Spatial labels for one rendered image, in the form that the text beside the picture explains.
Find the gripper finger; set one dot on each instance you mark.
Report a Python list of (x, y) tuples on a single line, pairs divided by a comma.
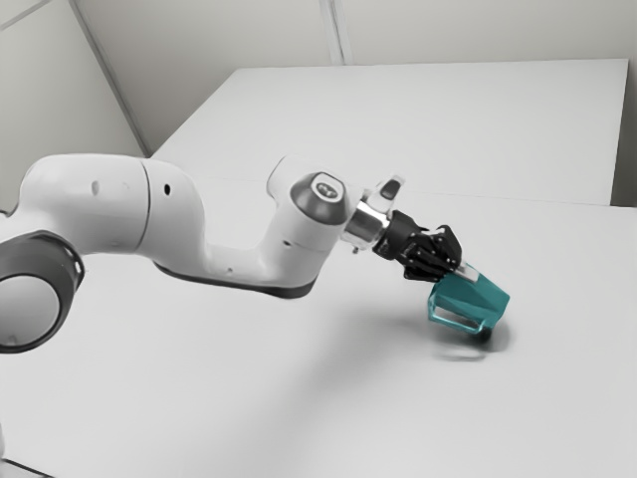
[(440, 251)]

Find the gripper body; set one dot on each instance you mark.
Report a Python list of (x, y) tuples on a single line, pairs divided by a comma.
[(405, 239)]

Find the teal faceted mug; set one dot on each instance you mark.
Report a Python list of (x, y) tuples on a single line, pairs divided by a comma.
[(470, 305)]

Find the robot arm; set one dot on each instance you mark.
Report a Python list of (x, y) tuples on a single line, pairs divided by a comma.
[(164, 224)]

